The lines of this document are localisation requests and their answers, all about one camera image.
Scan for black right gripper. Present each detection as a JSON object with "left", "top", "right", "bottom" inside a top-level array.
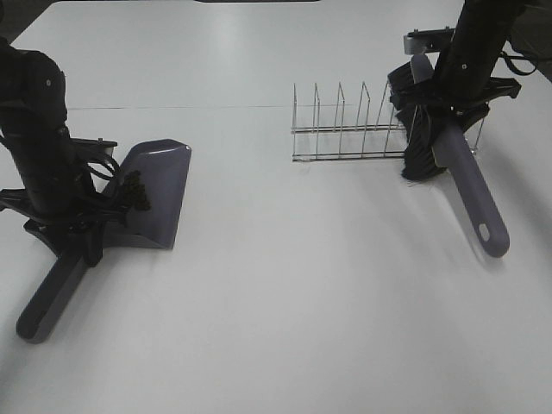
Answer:
[{"left": 390, "top": 64, "right": 521, "bottom": 133}]

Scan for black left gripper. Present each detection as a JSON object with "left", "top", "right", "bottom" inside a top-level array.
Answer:
[{"left": 1, "top": 129, "right": 129, "bottom": 267}]

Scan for purple hand brush black bristles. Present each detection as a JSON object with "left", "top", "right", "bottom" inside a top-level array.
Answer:
[{"left": 395, "top": 54, "right": 510, "bottom": 258}]

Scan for pile of coffee beans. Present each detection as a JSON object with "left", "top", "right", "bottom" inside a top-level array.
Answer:
[{"left": 120, "top": 171, "right": 151, "bottom": 211}]

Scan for purple plastic dustpan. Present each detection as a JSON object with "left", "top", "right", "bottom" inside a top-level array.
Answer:
[{"left": 16, "top": 139, "right": 192, "bottom": 344}]

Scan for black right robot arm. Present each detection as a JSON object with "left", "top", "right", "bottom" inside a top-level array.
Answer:
[{"left": 388, "top": 1, "right": 528, "bottom": 134}]

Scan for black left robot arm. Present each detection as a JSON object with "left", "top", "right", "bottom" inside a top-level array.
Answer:
[{"left": 1, "top": 40, "right": 125, "bottom": 267}]

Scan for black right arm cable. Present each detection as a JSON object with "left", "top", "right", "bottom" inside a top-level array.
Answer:
[{"left": 495, "top": 41, "right": 540, "bottom": 77}]

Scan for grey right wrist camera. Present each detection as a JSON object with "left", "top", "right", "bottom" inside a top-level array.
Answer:
[{"left": 404, "top": 27, "right": 455, "bottom": 55}]

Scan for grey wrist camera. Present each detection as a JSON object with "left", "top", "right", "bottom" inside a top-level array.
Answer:
[
  {"left": 71, "top": 138, "right": 118, "bottom": 161},
  {"left": 404, "top": 27, "right": 455, "bottom": 55}
]

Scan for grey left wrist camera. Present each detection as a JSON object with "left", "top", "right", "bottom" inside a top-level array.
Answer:
[{"left": 71, "top": 138, "right": 118, "bottom": 161}]

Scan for metal wire dish rack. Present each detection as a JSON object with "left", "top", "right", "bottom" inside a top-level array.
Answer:
[{"left": 291, "top": 79, "right": 486, "bottom": 164}]

